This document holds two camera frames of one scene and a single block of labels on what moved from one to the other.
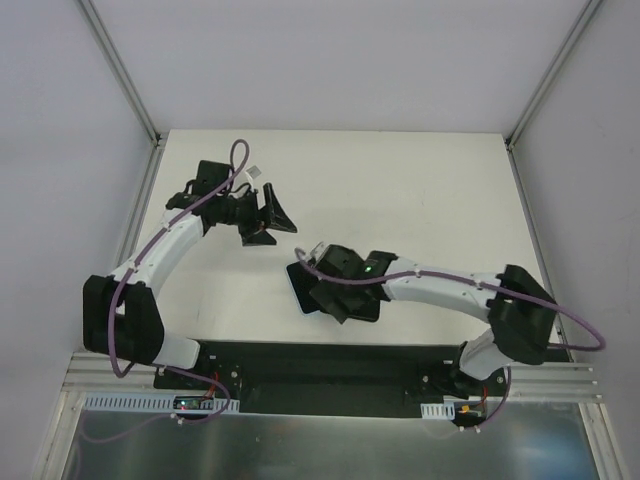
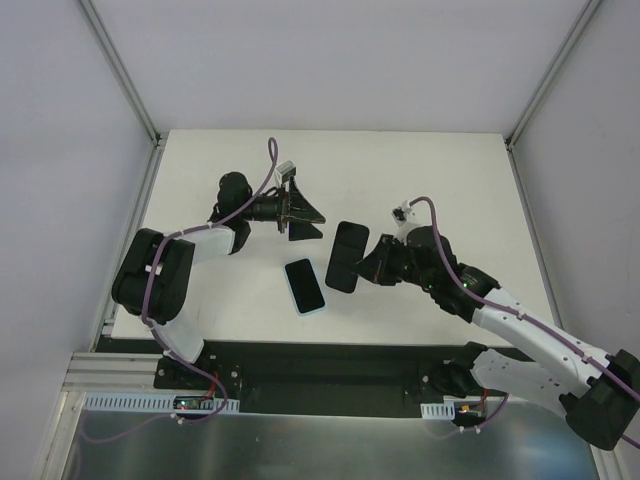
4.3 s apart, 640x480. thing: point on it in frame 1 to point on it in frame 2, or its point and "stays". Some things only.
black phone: (363, 307) to (349, 248)
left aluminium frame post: (119, 69) stays
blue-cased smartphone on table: (301, 279) stays
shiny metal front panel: (526, 441) stays
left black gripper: (258, 215) to (284, 213)
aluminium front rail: (99, 373) stays
